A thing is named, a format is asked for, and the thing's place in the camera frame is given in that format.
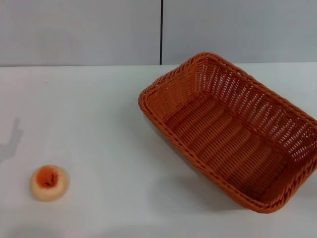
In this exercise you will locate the orange woven rectangular basket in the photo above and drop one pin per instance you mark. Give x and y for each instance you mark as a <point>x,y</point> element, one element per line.
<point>223,138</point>

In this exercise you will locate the round bun with orange centre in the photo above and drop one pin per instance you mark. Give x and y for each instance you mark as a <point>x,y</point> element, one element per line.
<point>49,183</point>

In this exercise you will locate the black vertical wall strip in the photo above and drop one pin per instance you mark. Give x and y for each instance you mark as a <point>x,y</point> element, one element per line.
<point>161,32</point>

